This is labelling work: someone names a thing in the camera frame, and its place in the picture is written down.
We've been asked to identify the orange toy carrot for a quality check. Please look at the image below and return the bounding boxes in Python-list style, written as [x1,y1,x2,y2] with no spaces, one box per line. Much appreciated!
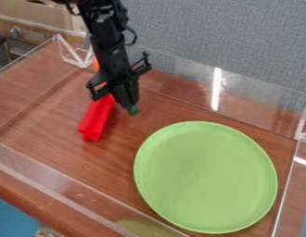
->
[92,56,143,117]

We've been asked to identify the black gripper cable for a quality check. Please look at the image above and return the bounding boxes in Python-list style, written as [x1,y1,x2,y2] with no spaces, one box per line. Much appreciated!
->
[124,24,140,47]

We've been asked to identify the red rectangular block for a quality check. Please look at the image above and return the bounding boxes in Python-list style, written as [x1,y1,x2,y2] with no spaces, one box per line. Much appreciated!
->
[78,94,115,142]

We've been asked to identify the clear acrylic enclosure walls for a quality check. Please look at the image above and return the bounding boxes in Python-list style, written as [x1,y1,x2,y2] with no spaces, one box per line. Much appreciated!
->
[0,37,306,237]

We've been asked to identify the green round plate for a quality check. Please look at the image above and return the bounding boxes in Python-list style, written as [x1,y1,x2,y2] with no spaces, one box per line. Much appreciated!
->
[134,121,279,234]

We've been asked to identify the clear acrylic corner bracket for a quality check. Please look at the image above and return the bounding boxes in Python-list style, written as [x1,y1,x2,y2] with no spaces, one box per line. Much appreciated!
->
[56,34,94,69]

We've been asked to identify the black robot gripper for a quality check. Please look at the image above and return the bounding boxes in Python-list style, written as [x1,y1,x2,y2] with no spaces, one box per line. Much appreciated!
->
[84,19,152,107]

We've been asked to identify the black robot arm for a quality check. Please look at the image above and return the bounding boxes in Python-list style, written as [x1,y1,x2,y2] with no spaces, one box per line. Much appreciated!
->
[55,0,152,110]

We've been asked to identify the wooden box on shelf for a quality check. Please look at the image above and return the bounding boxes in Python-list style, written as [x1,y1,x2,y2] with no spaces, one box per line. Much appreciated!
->
[0,0,86,31]

